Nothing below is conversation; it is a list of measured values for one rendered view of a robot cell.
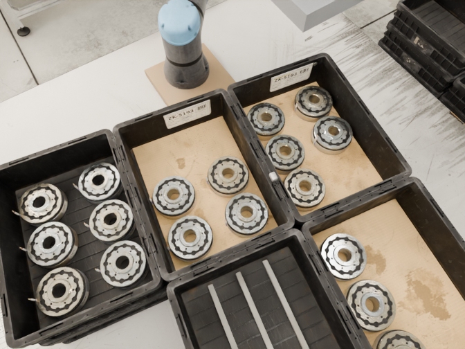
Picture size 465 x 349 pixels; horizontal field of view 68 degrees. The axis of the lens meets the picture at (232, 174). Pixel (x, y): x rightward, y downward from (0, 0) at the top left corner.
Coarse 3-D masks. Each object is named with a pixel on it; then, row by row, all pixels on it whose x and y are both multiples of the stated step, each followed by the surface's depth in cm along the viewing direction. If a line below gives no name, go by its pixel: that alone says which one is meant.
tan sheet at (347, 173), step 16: (288, 96) 99; (288, 112) 96; (336, 112) 96; (288, 128) 94; (304, 128) 94; (304, 144) 92; (352, 144) 92; (304, 160) 90; (320, 160) 90; (336, 160) 90; (352, 160) 90; (368, 160) 90; (336, 176) 88; (352, 176) 88; (368, 176) 88; (336, 192) 86; (352, 192) 86
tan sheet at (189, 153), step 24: (216, 120) 95; (144, 144) 92; (168, 144) 92; (192, 144) 92; (216, 144) 92; (144, 168) 89; (168, 168) 89; (192, 168) 89; (216, 216) 84; (192, 240) 81; (216, 240) 81; (240, 240) 81
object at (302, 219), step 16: (288, 64) 91; (336, 64) 91; (256, 80) 89; (352, 96) 87; (240, 112) 84; (368, 112) 84; (256, 144) 81; (400, 160) 79; (400, 176) 77; (368, 192) 76; (320, 208) 74
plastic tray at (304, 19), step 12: (276, 0) 83; (288, 0) 79; (300, 0) 84; (312, 0) 84; (324, 0) 84; (336, 0) 78; (348, 0) 81; (360, 0) 83; (288, 12) 82; (300, 12) 77; (312, 12) 77; (324, 12) 79; (336, 12) 82; (300, 24) 80; (312, 24) 80
